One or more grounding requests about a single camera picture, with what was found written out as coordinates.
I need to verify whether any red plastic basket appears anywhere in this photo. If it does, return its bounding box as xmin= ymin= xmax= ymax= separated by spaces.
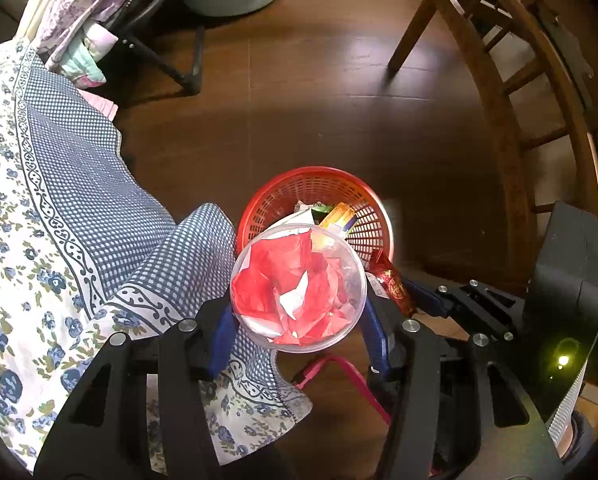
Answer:
xmin=235 ymin=166 xmax=395 ymax=271

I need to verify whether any pink clothes hanger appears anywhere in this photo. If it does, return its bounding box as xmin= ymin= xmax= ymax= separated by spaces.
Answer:
xmin=291 ymin=352 xmax=392 ymax=426

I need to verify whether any teal and pink cloth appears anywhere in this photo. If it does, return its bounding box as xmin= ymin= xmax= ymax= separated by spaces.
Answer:
xmin=54 ymin=25 xmax=117 ymax=88

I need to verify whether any blue floral bed sheet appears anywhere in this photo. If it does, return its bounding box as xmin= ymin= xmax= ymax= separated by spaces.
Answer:
xmin=0 ymin=42 xmax=314 ymax=473

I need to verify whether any red snack wrapper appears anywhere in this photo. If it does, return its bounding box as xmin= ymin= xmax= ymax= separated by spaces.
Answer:
xmin=369 ymin=250 xmax=417 ymax=318

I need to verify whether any pink striped cloth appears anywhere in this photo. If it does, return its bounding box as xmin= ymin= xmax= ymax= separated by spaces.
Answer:
xmin=86 ymin=90 xmax=117 ymax=121

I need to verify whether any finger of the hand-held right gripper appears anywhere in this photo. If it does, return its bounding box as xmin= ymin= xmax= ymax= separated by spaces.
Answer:
xmin=404 ymin=281 xmax=517 ymax=343
xmin=436 ymin=280 xmax=522 ymax=318

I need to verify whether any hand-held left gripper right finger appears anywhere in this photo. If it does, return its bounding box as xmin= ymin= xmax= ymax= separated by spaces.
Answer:
xmin=361 ymin=297 xmax=567 ymax=480

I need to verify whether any black folding stool frame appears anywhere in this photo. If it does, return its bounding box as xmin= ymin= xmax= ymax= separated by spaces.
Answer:
xmin=99 ymin=0 xmax=205 ymax=96

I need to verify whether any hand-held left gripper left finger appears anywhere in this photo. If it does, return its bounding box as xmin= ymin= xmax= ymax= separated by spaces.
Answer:
xmin=33 ymin=297 xmax=237 ymax=480

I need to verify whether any wooden chair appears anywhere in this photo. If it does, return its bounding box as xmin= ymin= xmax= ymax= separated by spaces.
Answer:
xmin=386 ymin=0 xmax=598 ymax=281

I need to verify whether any purple cloth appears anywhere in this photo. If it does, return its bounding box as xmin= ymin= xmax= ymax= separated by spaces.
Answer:
xmin=34 ymin=0 xmax=195 ymax=68

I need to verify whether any orange cardboard box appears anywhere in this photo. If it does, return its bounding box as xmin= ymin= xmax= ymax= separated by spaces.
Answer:
xmin=319 ymin=202 xmax=357 ymax=236

